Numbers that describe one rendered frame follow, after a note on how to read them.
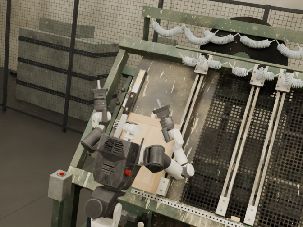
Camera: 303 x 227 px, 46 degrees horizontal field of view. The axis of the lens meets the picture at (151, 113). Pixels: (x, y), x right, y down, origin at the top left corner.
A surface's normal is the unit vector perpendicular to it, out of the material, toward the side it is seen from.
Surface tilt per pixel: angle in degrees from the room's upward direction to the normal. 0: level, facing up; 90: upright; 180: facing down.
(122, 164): 82
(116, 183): 82
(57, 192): 90
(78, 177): 55
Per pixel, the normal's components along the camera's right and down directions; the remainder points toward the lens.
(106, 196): 0.01, -0.80
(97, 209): -0.26, -0.18
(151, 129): -0.20, -0.38
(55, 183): -0.36, 0.21
